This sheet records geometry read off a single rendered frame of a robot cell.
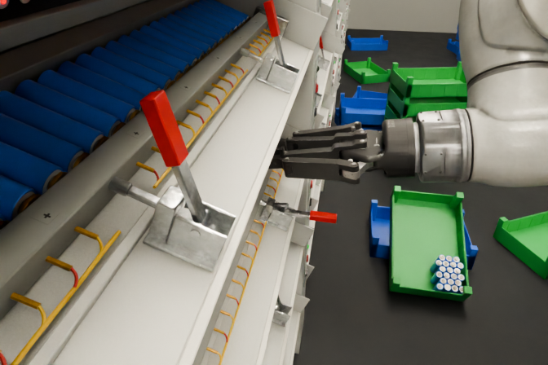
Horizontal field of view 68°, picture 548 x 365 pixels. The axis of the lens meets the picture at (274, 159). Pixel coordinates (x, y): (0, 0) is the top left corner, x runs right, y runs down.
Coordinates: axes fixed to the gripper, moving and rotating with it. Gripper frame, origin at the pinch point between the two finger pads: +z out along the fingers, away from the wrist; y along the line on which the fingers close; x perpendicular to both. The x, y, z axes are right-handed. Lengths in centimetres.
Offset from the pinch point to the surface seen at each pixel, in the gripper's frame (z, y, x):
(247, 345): -3.0, 23.9, 8.1
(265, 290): -3.1, 16.9, 8.2
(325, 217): -8.9, 5.3, 6.8
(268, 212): -1.5, 5.9, 5.6
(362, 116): -9, -131, 52
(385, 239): -16, -59, 65
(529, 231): -63, -73, 73
